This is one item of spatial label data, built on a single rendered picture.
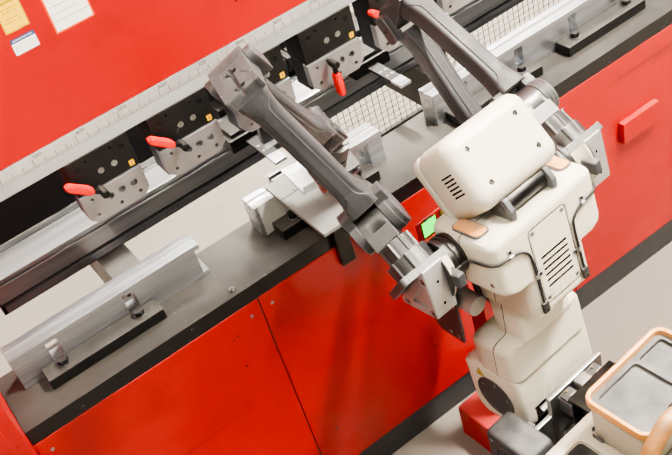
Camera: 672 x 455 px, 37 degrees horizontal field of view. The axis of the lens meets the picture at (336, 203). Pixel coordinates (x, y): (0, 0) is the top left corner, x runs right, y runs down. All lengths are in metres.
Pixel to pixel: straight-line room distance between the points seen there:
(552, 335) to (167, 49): 0.99
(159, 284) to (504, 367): 0.84
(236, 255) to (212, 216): 1.62
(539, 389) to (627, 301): 1.24
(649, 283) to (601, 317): 0.21
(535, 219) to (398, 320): 1.00
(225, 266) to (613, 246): 1.36
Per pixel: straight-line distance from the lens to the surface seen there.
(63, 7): 2.06
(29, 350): 2.39
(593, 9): 2.99
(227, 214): 4.10
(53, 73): 2.10
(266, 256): 2.47
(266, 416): 2.68
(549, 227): 1.89
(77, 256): 2.63
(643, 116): 3.10
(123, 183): 2.25
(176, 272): 2.44
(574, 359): 2.24
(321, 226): 2.30
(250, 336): 2.49
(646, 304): 3.37
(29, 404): 2.41
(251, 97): 1.74
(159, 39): 2.16
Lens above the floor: 2.45
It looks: 38 degrees down
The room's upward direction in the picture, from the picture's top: 17 degrees counter-clockwise
